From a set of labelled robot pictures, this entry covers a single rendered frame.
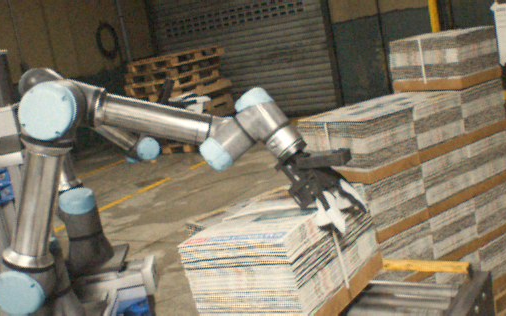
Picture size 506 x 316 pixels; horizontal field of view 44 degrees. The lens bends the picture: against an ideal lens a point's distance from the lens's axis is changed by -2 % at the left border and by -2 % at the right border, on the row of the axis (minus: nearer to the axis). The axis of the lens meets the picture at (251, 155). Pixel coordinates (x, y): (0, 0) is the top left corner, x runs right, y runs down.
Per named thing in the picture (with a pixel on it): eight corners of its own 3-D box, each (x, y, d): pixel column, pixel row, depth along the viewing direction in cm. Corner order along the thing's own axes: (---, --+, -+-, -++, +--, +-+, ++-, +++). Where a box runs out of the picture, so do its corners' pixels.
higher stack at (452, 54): (421, 306, 312) (385, 42, 287) (459, 283, 328) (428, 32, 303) (487, 326, 280) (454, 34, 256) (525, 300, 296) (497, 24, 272)
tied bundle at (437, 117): (354, 158, 281) (346, 106, 276) (401, 141, 296) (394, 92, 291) (420, 164, 249) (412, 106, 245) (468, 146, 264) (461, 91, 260)
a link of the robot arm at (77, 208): (71, 240, 203) (61, 199, 200) (62, 232, 215) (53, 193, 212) (107, 229, 208) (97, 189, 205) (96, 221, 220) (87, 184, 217)
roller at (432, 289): (297, 288, 176) (294, 271, 175) (469, 300, 150) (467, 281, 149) (288, 296, 172) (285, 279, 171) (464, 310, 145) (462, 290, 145)
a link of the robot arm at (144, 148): (42, 59, 195) (168, 141, 217) (36, 60, 204) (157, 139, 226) (22, 91, 193) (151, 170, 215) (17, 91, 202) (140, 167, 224)
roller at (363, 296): (281, 307, 169) (286, 289, 171) (459, 323, 142) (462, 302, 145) (272, 299, 165) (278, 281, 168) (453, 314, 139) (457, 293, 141)
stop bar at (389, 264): (316, 261, 179) (315, 255, 179) (473, 268, 155) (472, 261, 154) (311, 266, 176) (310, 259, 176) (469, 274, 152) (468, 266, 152)
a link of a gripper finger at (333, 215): (330, 243, 134) (314, 205, 138) (349, 229, 130) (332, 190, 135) (320, 243, 132) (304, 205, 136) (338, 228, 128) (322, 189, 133)
